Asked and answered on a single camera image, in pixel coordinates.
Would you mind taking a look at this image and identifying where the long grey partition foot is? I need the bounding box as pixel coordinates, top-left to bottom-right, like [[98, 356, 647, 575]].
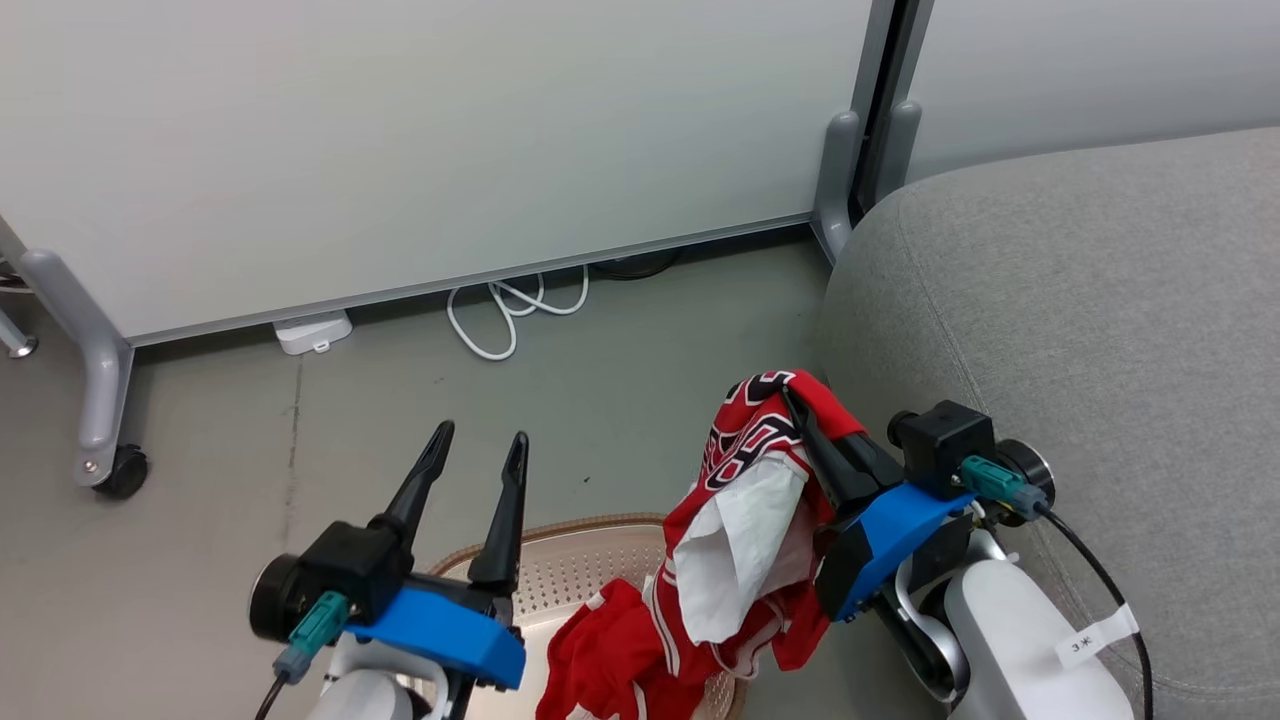
[[18, 250, 137, 489]]

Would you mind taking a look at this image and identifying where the teal cable connector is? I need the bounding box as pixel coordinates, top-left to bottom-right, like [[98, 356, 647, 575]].
[[273, 590, 353, 685], [960, 455, 1051, 521]]

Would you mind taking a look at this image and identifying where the red white sports jersey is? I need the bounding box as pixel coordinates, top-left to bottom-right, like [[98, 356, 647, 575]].
[[535, 368, 871, 720]]

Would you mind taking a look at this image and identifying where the white cable label tag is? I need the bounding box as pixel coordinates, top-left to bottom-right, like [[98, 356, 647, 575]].
[[1054, 603, 1142, 670]]

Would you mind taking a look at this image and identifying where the black floor cable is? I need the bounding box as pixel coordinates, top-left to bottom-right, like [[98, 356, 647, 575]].
[[590, 250, 687, 282]]

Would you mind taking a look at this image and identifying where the grey metal stand leg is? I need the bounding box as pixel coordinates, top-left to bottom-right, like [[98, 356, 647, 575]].
[[0, 305, 40, 360]]

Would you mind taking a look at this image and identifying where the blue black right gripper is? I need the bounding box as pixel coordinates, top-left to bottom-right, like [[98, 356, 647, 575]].
[[782, 388, 978, 623]]

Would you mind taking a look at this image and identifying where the large white partition panel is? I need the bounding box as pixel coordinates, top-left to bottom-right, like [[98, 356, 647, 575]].
[[0, 0, 883, 347]]

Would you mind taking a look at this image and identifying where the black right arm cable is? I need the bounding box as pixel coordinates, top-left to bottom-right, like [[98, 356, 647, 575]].
[[1040, 505, 1156, 720]]

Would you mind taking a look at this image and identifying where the white power adapter box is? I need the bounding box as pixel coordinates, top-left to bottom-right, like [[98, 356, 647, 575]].
[[272, 310, 355, 357]]

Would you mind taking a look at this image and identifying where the white coiled floor cable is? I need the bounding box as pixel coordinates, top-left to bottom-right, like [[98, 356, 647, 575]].
[[445, 265, 591, 362]]

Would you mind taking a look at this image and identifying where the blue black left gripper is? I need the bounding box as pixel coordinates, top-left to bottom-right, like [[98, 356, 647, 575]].
[[345, 421, 530, 720]]

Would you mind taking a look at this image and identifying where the short grey partition foot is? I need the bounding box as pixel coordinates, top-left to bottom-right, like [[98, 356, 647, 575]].
[[874, 98, 923, 207], [811, 110, 862, 265]]

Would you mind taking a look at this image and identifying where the black caster wheel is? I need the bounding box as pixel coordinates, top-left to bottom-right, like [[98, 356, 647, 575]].
[[92, 445, 150, 500]]

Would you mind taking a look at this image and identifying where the cream perforated laundry basket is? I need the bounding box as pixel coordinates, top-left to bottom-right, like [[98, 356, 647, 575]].
[[430, 513, 749, 720]]

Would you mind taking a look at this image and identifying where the narrow white partition panel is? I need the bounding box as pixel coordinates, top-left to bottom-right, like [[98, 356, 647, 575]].
[[905, 0, 1280, 187]]

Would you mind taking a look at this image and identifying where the grey fabric sofa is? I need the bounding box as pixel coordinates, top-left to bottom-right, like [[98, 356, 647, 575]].
[[815, 127, 1280, 720]]

